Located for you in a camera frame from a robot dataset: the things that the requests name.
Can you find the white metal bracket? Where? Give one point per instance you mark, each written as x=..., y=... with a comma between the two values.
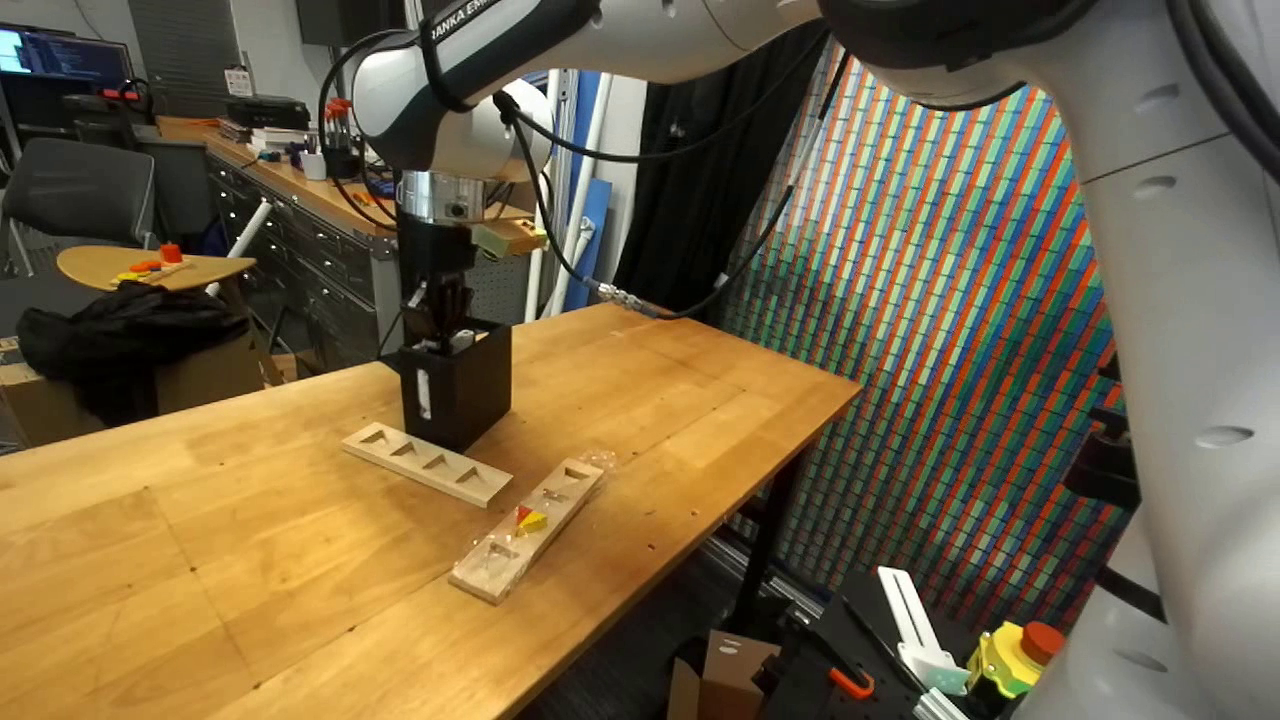
x=914, y=632

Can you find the black office chair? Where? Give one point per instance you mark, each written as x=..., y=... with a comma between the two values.
x=74, y=193

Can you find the black metal table frame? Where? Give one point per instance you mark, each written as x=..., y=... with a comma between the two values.
x=764, y=533

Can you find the yellow red emergency stop button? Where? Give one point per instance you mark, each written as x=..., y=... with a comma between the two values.
x=1012, y=656

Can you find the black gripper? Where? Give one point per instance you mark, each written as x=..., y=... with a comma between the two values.
x=439, y=248

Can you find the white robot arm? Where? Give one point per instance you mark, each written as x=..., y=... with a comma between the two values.
x=1173, y=265

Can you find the black curtain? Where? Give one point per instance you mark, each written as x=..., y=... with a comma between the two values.
x=706, y=174

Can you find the wooden tray with coloured blocks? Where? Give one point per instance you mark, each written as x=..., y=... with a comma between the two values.
x=534, y=525

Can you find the colourful patterned curtain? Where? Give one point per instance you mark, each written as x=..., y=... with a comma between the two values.
x=935, y=332

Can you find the round wooden stool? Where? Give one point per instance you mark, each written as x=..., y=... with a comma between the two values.
x=122, y=265

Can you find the open brown cardboard box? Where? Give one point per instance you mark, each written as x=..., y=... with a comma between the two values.
x=724, y=675

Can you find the black jacket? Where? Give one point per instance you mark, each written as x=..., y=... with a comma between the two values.
x=122, y=346

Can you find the black box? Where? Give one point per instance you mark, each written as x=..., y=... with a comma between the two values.
x=464, y=393

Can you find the red toy piece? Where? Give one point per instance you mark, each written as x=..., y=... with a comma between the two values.
x=170, y=254

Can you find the wooden bench with drawers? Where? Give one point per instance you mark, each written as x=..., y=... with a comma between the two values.
x=307, y=213

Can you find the blue boards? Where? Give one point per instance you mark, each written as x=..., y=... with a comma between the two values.
x=578, y=185

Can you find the lit computer monitor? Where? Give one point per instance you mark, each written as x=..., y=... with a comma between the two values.
x=61, y=54

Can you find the plain wooden slotted tray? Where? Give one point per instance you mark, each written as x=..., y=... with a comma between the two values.
x=424, y=464

